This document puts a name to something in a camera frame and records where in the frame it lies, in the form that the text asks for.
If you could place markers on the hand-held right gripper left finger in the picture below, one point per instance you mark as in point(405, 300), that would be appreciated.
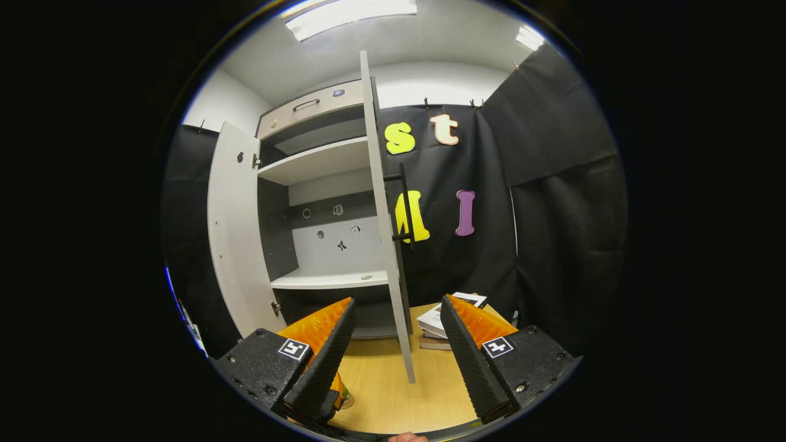
point(325, 362)

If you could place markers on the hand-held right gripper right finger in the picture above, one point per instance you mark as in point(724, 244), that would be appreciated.
point(470, 362)

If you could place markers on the green label bottle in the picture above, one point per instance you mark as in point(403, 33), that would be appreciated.
point(345, 390)

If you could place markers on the round wooden coaster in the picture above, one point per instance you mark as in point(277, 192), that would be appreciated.
point(348, 404)

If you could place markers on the grey cabinet door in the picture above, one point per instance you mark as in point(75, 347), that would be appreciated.
point(239, 233)
point(384, 233)

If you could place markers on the white cabinet shelf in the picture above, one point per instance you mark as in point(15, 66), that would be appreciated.
point(325, 279)
point(313, 162)

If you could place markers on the grey cabinet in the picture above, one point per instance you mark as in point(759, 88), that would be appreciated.
point(331, 245)

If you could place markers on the grey cabinet drawer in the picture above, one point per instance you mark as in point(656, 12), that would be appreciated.
point(313, 113)

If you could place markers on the brown book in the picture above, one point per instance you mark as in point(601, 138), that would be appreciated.
point(433, 344)

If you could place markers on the black backdrop cloth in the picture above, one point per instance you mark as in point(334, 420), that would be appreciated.
point(442, 178)
point(190, 215)
point(565, 215)

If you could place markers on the small ceiling light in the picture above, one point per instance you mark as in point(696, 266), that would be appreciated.
point(530, 38)

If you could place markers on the large ceiling light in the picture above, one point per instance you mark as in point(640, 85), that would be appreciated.
point(350, 15)

